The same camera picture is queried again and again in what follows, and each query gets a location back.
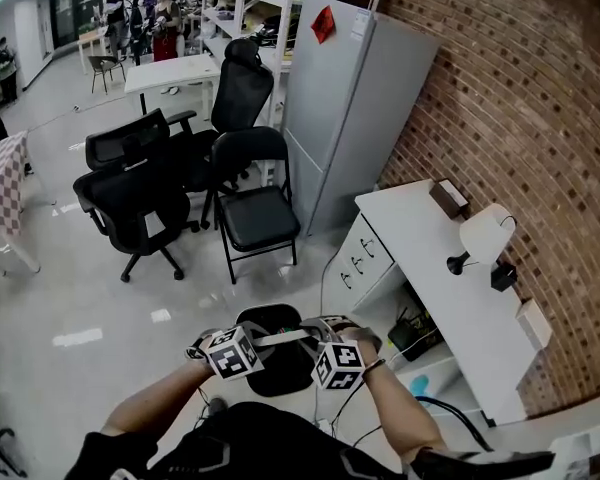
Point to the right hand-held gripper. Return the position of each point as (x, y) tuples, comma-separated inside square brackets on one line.
[(337, 368)]

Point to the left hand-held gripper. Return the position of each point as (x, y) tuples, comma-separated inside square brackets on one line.
[(232, 355)]

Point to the black waste bin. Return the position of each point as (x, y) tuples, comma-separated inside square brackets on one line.
[(285, 374)]

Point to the person's right forearm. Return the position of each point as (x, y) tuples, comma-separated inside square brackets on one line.
[(405, 408)]

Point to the person's left forearm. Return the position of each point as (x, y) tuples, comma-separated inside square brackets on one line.
[(155, 398)]

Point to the black wrist band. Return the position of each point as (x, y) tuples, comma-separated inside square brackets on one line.
[(375, 365)]

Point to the white power strip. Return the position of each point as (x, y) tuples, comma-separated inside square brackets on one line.
[(324, 425)]

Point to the black router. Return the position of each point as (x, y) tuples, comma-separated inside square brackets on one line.
[(412, 338)]

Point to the person's black sneaker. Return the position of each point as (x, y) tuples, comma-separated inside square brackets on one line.
[(217, 406)]

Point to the person's black shirt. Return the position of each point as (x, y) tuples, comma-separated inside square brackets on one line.
[(260, 443)]

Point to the black folding chair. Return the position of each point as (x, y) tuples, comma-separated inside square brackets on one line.
[(257, 218)]

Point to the white desk with drawers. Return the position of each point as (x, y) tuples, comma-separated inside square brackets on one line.
[(430, 258)]

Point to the small black box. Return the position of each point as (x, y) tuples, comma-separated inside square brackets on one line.
[(503, 276)]

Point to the white shade table lamp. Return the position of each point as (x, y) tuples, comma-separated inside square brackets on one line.
[(485, 235)]

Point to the flat white box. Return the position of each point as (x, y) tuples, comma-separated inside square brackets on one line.
[(534, 323)]

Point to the black mesh office chair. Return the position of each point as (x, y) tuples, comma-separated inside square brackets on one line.
[(130, 203)]

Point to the brown tissue box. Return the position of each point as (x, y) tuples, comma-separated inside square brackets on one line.
[(449, 198)]

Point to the grey refrigerator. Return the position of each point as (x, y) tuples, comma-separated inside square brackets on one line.
[(340, 118)]

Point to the black office chair with headrest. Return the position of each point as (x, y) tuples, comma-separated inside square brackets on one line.
[(242, 88)]

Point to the white standing desk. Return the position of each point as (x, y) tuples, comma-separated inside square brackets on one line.
[(172, 73)]

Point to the checkered tablecloth table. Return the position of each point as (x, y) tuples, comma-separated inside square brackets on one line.
[(2, 188)]

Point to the red diamond sticker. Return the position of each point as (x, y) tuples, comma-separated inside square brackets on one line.
[(324, 24)]

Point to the white shelving rack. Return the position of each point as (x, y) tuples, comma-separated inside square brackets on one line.
[(230, 23)]

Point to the white fridge label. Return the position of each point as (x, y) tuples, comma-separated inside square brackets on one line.
[(361, 27)]

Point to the black coat rack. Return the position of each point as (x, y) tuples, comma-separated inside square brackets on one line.
[(137, 18)]

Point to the small white table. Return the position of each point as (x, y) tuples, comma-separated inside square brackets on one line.
[(92, 38)]

